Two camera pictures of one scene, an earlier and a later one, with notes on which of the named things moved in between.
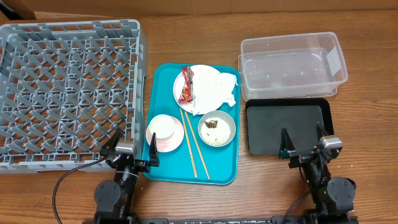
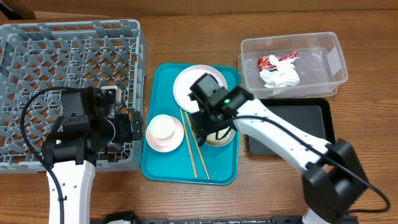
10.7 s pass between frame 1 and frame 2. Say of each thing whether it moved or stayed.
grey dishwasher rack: stayed
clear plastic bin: stayed
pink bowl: stayed
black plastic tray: stayed
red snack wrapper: moved
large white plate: stayed
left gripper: moved
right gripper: moved
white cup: stayed
